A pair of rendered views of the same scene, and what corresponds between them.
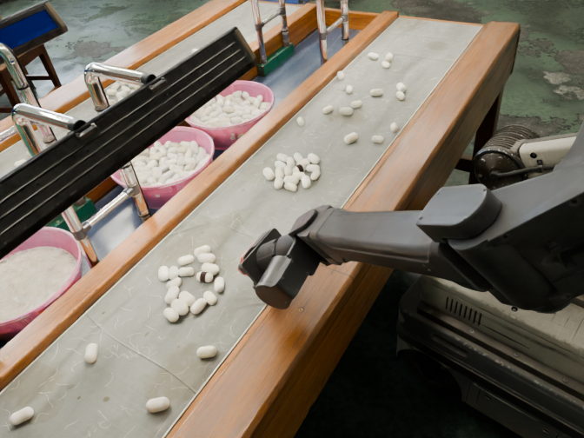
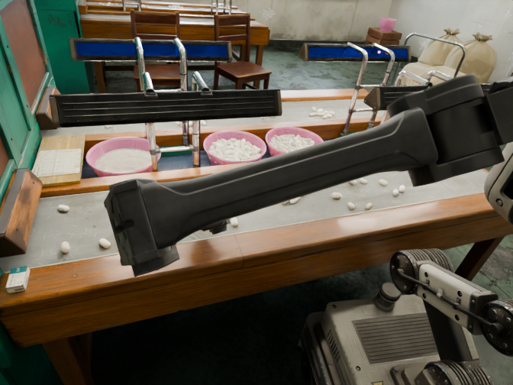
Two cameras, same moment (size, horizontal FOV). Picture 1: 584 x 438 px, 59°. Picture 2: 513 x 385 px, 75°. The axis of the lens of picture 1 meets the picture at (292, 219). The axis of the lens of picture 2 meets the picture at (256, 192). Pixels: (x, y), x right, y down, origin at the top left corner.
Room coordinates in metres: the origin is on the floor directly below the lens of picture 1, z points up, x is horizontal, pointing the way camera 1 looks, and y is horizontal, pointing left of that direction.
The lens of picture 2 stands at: (0.08, -0.42, 1.46)
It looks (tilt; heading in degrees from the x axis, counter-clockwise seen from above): 37 degrees down; 30
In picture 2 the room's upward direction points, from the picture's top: 7 degrees clockwise
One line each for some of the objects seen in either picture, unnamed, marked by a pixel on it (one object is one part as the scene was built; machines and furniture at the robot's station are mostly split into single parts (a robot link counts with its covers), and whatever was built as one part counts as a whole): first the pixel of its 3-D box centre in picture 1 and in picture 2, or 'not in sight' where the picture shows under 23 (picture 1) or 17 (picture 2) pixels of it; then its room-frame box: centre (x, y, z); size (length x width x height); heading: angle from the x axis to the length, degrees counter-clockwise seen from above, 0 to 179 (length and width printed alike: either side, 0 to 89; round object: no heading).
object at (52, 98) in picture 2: (123, 124); (177, 104); (0.72, 0.24, 1.08); 0.62 x 0.08 x 0.07; 143
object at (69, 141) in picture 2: not in sight; (59, 158); (0.58, 0.70, 0.77); 0.33 x 0.15 x 0.01; 53
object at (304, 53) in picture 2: not in sight; (358, 52); (1.83, 0.11, 1.08); 0.62 x 0.08 x 0.07; 143
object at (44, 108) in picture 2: not in sight; (51, 106); (0.74, 1.00, 0.83); 0.30 x 0.06 x 0.07; 53
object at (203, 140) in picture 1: (166, 169); (234, 154); (1.10, 0.30, 0.72); 0.27 x 0.27 x 0.10
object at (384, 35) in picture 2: not in sight; (382, 38); (6.78, 1.22, 0.32); 0.42 x 0.42 x 0.64; 54
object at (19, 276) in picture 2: not in sight; (17, 279); (0.22, 0.27, 0.78); 0.06 x 0.04 x 0.02; 53
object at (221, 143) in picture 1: (230, 116); (293, 149); (1.33, 0.14, 0.72); 0.27 x 0.27 x 0.10
